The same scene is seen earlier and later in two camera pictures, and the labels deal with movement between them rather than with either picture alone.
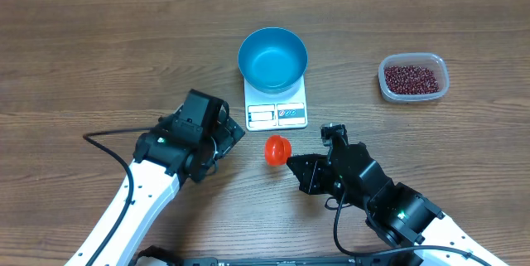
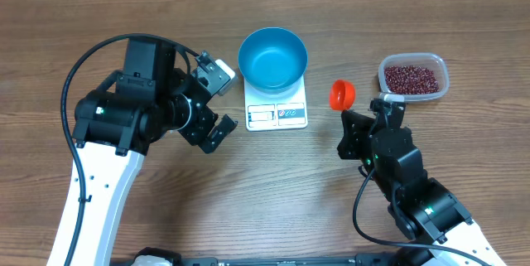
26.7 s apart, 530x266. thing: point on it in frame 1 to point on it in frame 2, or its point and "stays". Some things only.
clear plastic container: x=413 y=77 stays
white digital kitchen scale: x=276 y=111 stays
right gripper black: x=307 y=179 to x=354 y=126
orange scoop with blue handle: x=277 y=150 to x=342 y=94
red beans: x=410 y=79 stays
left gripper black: x=228 y=139 to x=211 y=143
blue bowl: x=272 y=60 stays
